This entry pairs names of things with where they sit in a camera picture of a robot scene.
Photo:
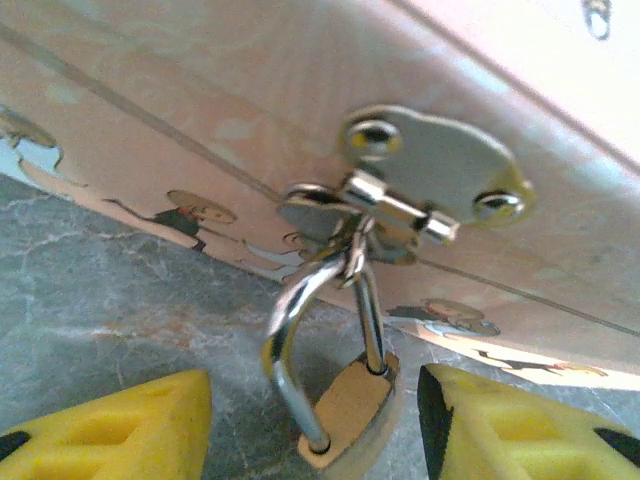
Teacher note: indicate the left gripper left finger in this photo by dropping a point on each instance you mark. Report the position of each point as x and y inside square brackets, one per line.
[125, 430]

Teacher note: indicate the silver hasp latch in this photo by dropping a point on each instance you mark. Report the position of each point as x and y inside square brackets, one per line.
[445, 160]

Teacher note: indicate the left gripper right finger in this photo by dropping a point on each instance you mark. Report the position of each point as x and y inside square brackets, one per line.
[525, 435]

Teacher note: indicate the small brass padlock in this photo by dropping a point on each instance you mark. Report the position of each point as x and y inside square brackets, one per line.
[360, 400]

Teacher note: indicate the pink tin box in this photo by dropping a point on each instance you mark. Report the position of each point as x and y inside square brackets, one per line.
[200, 100]

